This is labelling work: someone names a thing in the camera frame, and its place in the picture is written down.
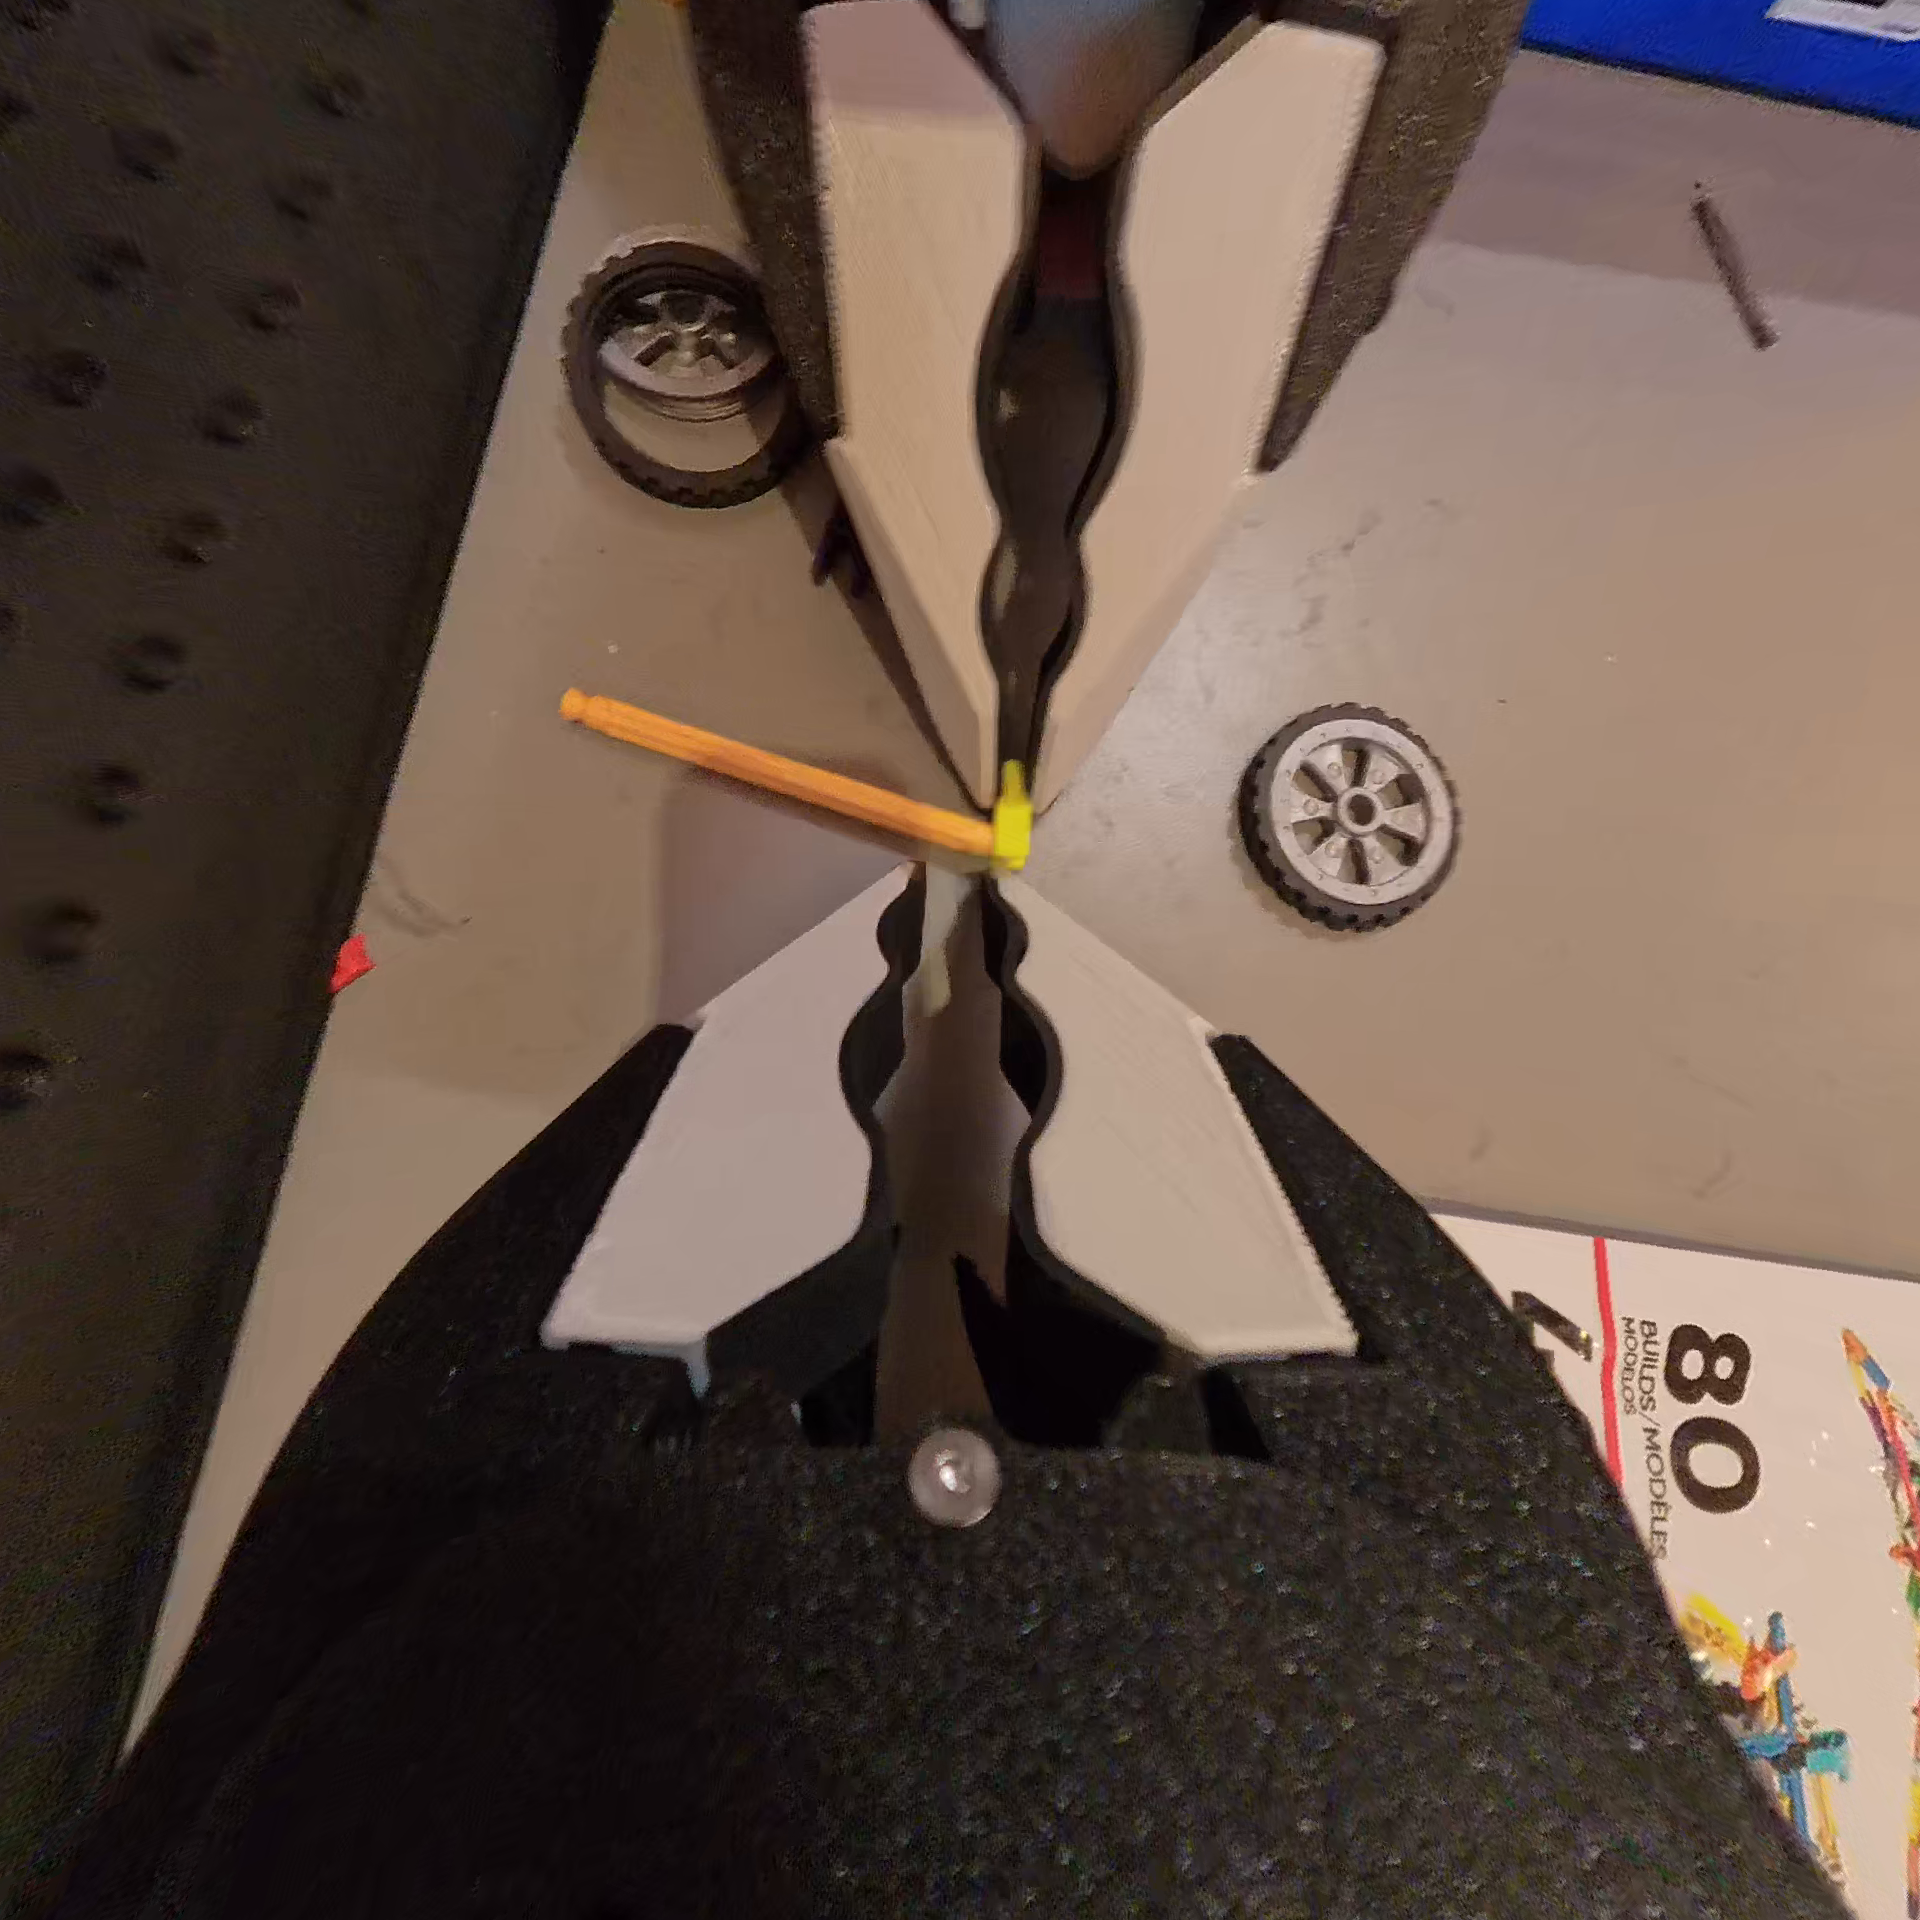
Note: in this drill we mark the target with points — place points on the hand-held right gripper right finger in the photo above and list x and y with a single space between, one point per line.
1187 1185

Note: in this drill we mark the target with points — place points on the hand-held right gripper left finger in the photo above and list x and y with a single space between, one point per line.
703 1185

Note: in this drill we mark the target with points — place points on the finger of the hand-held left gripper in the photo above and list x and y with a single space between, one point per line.
1215 332
908 374

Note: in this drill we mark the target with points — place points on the yellow plastic connector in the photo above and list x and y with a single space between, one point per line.
1012 825

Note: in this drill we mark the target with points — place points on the orange plastic rod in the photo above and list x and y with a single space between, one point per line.
753 768

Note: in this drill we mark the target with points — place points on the dark grey thin rod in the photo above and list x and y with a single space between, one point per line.
1738 270

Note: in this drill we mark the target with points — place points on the purple plastic connector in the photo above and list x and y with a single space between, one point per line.
843 555

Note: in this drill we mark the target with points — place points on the grey toy wheel black tire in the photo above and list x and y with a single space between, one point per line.
1351 817

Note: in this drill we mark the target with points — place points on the small red piece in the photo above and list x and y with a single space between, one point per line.
349 963

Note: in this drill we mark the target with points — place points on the blue plastic bin white tag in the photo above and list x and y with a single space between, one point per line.
1697 52

